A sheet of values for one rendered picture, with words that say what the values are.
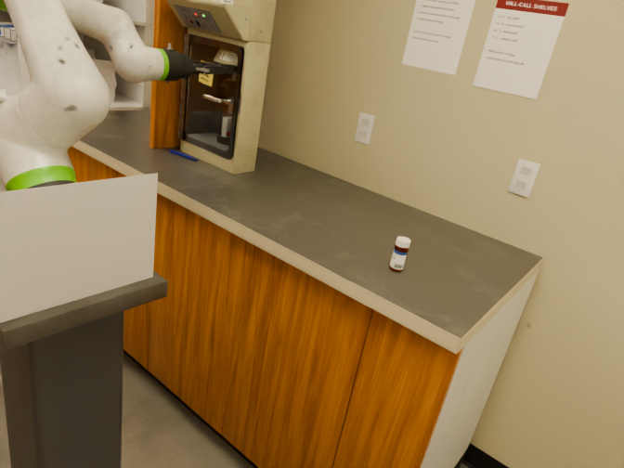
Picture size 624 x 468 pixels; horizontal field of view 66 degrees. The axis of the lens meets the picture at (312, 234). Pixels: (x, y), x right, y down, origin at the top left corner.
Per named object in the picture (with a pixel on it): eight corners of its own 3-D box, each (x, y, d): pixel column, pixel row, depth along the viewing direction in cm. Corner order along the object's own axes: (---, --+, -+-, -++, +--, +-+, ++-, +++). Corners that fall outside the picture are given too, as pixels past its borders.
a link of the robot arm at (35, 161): (42, 172, 88) (7, 80, 90) (-4, 208, 95) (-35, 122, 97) (100, 174, 100) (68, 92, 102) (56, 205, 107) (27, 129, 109)
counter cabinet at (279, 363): (154, 261, 300) (161, 116, 265) (460, 465, 193) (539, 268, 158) (42, 293, 249) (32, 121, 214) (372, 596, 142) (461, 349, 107)
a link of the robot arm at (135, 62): (118, 91, 137) (132, 63, 130) (98, 56, 139) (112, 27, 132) (160, 91, 147) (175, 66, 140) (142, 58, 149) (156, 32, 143)
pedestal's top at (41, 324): (5, 351, 83) (3, 331, 81) (-55, 272, 100) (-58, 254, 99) (167, 296, 106) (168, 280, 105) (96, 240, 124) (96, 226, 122)
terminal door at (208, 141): (181, 138, 194) (188, 32, 179) (232, 161, 178) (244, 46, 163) (179, 138, 194) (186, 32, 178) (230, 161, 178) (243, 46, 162)
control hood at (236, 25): (187, 27, 179) (189, -3, 175) (248, 41, 162) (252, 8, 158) (161, 23, 170) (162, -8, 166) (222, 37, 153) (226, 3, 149)
